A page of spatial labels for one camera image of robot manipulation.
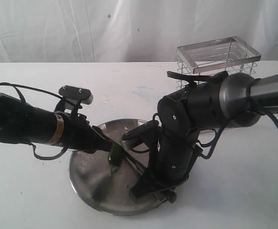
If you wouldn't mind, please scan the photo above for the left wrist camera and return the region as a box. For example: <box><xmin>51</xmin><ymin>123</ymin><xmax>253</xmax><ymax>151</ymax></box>
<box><xmin>54</xmin><ymin>85</ymin><xmax>93</xmax><ymax>115</ymax></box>

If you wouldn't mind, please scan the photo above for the green pepper with stem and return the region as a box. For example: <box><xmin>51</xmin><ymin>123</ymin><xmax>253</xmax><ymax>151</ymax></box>
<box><xmin>107</xmin><ymin>142</ymin><xmax>124</xmax><ymax>176</ymax></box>

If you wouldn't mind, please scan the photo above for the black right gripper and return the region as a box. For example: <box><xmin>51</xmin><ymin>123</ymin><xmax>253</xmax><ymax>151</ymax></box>
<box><xmin>130</xmin><ymin>152</ymin><xmax>177</xmax><ymax>198</ymax></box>

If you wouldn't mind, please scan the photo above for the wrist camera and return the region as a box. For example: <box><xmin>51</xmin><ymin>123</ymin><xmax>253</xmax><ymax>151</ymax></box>
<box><xmin>121</xmin><ymin>120</ymin><xmax>159</xmax><ymax>154</ymax></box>
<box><xmin>54</xmin><ymin>85</ymin><xmax>93</xmax><ymax>115</ymax></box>

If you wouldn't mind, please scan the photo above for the round steel plate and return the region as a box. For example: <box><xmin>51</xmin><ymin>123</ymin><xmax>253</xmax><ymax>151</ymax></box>
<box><xmin>68</xmin><ymin>119</ymin><xmax>189</xmax><ymax>210</ymax></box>

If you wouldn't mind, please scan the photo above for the black knife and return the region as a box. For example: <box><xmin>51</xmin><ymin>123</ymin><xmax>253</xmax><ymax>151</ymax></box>
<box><xmin>110</xmin><ymin>140</ymin><xmax>145</xmax><ymax>176</ymax></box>

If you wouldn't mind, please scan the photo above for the wire metal utensil holder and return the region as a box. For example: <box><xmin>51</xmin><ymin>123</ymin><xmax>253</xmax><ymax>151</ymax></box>
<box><xmin>177</xmin><ymin>36</ymin><xmax>262</xmax><ymax>76</ymax></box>

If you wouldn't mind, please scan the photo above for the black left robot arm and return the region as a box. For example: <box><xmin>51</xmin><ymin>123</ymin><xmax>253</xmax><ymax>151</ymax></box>
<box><xmin>0</xmin><ymin>93</ymin><xmax>113</xmax><ymax>152</ymax></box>

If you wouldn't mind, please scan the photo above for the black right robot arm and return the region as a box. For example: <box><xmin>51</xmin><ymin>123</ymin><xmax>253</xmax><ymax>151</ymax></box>
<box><xmin>123</xmin><ymin>71</ymin><xmax>278</xmax><ymax>202</ymax></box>

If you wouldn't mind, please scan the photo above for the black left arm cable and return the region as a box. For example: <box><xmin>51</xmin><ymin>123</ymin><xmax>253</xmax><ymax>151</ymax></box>
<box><xmin>0</xmin><ymin>82</ymin><xmax>68</xmax><ymax>160</ymax></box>

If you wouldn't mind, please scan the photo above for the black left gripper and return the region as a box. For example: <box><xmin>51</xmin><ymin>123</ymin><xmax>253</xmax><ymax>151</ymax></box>
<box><xmin>57</xmin><ymin>113</ymin><xmax>113</xmax><ymax>154</ymax></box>

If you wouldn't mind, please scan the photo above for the white backdrop curtain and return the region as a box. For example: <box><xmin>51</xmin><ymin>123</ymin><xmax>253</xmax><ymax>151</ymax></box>
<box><xmin>0</xmin><ymin>0</ymin><xmax>278</xmax><ymax>62</ymax></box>

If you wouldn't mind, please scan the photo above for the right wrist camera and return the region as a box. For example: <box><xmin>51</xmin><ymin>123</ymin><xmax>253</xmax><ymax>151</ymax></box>
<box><xmin>121</xmin><ymin>120</ymin><xmax>159</xmax><ymax>154</ymax></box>

